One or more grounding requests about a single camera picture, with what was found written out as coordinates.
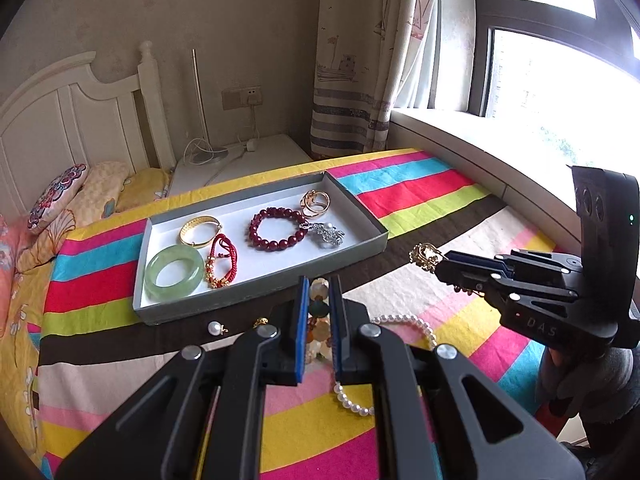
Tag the thin white floor lamp pole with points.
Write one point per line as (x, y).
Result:
(198, 94)

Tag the gold flower cuff bangle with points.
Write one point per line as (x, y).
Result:
(314, 204)

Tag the right hand grey glove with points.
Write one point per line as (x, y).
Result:
(604, 390)

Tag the gold chain charm piece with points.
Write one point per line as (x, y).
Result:
(426, 256)

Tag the green jade bangle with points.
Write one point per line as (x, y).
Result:
(173, 273)

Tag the white window sill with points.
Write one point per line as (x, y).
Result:
(508, 161)

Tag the large pearl earring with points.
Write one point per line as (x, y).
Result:
(217, 329)

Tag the grey cardboard tray box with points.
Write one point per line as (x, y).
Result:
(264, 241)

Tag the striped printed curtain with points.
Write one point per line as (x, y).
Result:
(368, 51)

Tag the yellow textured pillow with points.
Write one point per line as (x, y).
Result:
(95, 200)

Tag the white wooden headboard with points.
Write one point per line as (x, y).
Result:
(64, 116)

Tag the wall power socket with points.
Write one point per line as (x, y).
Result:
(232, 99)

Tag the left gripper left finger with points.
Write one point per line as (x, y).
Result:
(299, 327)

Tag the embroidered patterned pillow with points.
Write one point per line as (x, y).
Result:
(59, 192)

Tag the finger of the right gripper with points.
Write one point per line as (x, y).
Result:
(470, 276)
(480, 259)

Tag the folded pink floral quilt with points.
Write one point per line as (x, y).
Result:
(11, 235)

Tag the silver flower brooch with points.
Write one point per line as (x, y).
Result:
(326, 234)

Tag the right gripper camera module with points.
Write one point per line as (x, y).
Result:
(607, 204)

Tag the gold filigree bangle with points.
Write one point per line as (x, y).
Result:
(199, 231)

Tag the white bedside table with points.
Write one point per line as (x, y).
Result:
(203, 165)

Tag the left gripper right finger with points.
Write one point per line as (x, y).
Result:
(339, 328)

